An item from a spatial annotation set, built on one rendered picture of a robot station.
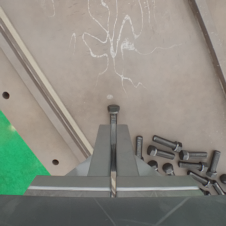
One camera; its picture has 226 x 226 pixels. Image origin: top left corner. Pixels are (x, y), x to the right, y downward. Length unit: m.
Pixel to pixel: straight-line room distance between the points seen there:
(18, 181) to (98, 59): 2.29
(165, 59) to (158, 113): 0.09
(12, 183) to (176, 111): 2.40
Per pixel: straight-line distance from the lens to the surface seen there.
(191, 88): 0.30
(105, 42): 0.27
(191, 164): 0.35
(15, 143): 2.17
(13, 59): 0.30
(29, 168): 2.27
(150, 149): 0.30
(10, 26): 0.31
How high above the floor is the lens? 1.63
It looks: 74 degrees down
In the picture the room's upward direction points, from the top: 179 degrees counter-clockwise
